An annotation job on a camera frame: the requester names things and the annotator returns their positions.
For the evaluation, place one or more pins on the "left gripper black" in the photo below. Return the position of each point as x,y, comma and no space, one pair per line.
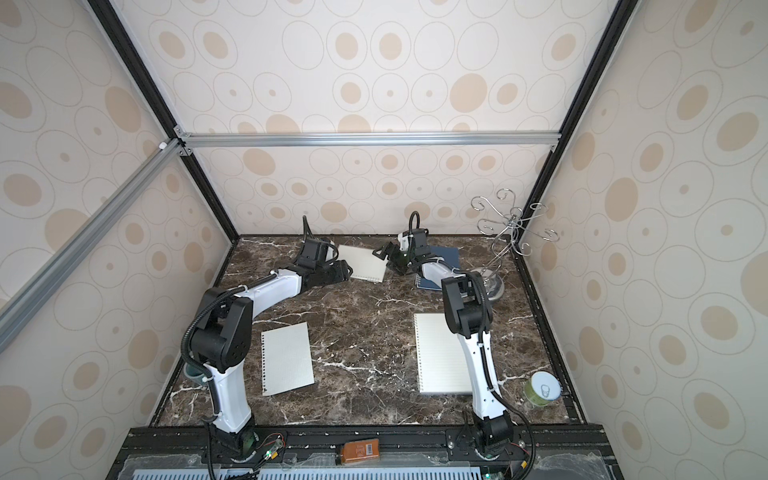
342,270

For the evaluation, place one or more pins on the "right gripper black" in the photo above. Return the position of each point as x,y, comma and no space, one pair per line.
395,255

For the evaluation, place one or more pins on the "small grid spiral notebook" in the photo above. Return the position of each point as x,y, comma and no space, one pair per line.
365,265

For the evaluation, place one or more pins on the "torn grid paper page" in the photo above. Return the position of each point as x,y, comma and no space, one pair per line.
286,359

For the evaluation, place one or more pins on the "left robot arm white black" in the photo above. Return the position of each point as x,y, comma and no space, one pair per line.
220,336

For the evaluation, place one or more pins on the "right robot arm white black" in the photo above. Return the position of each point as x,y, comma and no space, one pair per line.
468,313

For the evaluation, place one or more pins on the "blue spiral notebook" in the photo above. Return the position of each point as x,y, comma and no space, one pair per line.
443,265

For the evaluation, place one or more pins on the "chrome hook stand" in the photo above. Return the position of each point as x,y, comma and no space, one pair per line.
506,234

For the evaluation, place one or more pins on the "large lined spiral notebook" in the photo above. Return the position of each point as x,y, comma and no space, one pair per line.
442,368

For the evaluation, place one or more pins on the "teal ceramic cup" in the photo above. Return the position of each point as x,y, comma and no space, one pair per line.
194,374

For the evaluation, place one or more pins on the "orange electronic module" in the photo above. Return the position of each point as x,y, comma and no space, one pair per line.
360,450

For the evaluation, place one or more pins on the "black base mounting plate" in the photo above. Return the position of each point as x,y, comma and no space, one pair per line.
406,452

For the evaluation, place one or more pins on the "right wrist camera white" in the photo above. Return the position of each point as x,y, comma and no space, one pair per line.
404,240

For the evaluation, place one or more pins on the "horizontal aluminium rail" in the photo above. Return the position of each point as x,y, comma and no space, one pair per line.
380,139

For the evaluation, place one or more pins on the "diagonal aluminium rail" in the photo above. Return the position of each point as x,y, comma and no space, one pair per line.
20,309

